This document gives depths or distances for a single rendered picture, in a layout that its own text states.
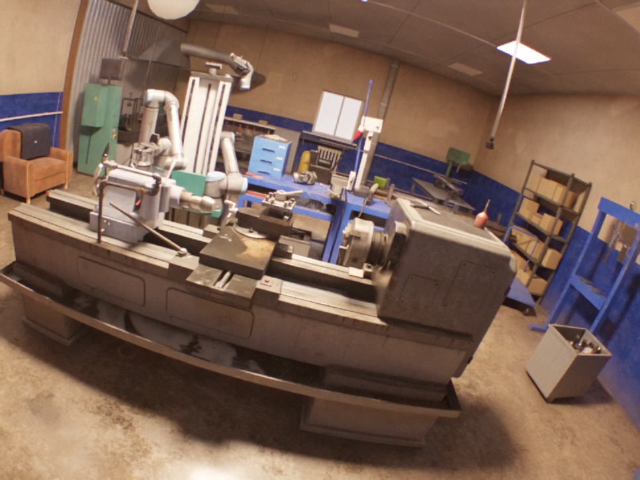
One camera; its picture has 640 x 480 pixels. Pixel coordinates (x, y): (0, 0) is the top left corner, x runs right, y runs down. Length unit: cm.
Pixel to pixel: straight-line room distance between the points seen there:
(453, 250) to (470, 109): 788
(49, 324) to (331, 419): 193
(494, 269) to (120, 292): 192
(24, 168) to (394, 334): 443
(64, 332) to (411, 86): 838
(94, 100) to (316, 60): 534
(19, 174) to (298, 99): 645
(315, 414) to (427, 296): 93
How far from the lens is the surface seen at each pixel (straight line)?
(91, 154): 604
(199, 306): 177
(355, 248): 163
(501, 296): 186
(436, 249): 156
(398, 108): 880
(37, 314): 263
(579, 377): 353
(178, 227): 214
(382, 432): 219
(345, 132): 898
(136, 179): 190
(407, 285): 160
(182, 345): 191
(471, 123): 933
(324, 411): 202
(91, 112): 573
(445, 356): 190
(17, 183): 500
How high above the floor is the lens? 169
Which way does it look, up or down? 21 degrees down
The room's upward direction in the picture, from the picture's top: 15 degrees clockwise
